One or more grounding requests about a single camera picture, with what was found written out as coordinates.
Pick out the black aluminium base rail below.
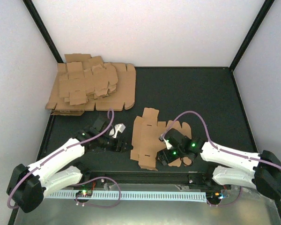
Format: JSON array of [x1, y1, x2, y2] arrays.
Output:
[[87, 171, 214, 188]]

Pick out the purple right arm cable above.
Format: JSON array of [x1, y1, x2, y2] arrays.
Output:
[[159, 110, 281, 208]]

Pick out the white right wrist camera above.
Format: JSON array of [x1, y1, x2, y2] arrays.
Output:
[[159, 134, 173, 150]]

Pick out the stack of flat cardboard blanks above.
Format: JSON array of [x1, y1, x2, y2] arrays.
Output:
[[45, 53, 136, 116]]

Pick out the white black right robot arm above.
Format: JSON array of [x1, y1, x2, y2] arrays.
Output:
[[156, 128, 281, 201]]

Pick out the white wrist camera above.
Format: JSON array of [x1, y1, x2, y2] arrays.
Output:
[[109, 123, 126, 138], [159, 134, 173, 150]]

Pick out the white slotted cable duct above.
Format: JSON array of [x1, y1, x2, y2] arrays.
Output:
[[47, 189, 207, 203]]

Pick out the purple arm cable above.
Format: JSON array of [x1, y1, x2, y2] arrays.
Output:
[[7, 108, 121, 209], [159, 110, 281, 208]]

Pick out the brown cardboard box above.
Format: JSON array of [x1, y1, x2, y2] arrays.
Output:
[[130, 108, 192, 171]]

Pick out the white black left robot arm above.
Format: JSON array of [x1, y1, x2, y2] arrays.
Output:
[[7, 117, 132, 213]]

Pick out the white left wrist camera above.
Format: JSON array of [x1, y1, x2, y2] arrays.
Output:
[[109, 123, 126, 138]]

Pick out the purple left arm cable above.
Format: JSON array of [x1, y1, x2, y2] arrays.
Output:
[[7, 108, 121, 209]]

